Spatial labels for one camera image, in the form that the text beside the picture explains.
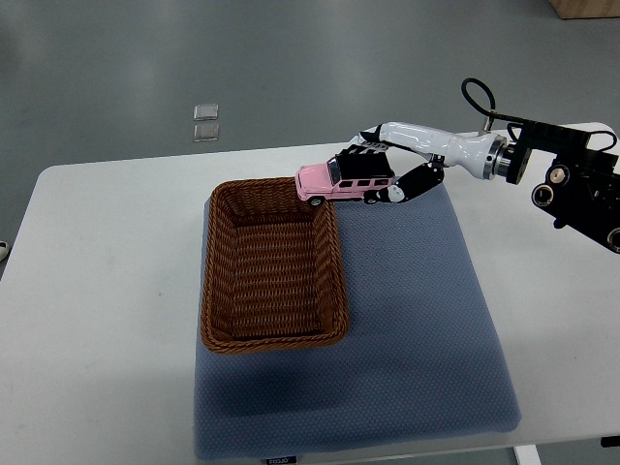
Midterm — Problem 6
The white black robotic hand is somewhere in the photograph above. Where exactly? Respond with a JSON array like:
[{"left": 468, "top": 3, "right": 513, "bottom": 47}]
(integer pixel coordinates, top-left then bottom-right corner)
[{"left": 350, "top": 122, "right": 510, "bottom": 203}]

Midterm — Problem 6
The pink toy car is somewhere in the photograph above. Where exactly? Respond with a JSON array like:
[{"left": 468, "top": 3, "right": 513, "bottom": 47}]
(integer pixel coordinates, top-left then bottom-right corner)
[{"left": 294, "top": 147, "right": 395, "bottom": 206}]

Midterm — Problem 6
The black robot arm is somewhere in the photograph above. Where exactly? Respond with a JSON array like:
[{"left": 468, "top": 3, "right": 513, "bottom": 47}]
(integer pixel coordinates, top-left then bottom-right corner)
[{"left": 493, "top": 114, "right": 619, "bottom": 253}]

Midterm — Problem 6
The brown wicker basket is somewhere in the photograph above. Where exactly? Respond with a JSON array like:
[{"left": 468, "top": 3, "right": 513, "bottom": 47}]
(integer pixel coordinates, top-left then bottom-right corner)
[{"left": 200, "top": 177, "right": 350, "bottom": 355}]

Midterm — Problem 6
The lower floor socket plate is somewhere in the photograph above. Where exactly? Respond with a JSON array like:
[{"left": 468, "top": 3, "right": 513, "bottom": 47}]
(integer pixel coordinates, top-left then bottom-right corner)
[{"left": 193, "top": 123, "right": 220, "bottom": 142}]

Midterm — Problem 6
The floor socket plate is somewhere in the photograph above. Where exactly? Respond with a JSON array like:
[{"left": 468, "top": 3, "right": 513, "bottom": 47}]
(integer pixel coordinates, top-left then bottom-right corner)
[
  {"left": 194, "top": 103, "right": 219, "bottom": 121},
  {"left": 193, "top": 123, "right": 220, "bottom": 142}
]

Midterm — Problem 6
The upper floor socket plate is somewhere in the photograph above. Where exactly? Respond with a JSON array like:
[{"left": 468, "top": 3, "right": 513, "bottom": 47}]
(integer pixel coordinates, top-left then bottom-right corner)
[{"left": 194, "top": 103, "right": 219, "bottom": 121}]

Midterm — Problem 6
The blue grey cushion mat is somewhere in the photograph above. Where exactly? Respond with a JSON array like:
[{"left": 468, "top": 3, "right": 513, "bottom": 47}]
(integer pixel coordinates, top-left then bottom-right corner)
[{"left": 194, "top": 186, "right": 521, "bottom": 460}]

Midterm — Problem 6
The wooden box corner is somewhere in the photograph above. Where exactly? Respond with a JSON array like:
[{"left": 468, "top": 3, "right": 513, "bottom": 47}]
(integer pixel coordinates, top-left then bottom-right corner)
[{"left": 549, "top": 0, "right": 620, "bottom": 19}]

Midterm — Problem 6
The white table leg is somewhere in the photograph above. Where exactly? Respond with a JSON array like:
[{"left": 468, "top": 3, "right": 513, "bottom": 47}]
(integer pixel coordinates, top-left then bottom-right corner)
[{"left": 512, "top": 445, "right": 542, "bottom": 465}]

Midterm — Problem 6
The black cable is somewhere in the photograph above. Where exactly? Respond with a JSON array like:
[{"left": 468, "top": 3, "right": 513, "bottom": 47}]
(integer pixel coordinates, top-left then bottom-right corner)
[{"left": 460, "top": 77, "right": 497, "bottom": 133}]

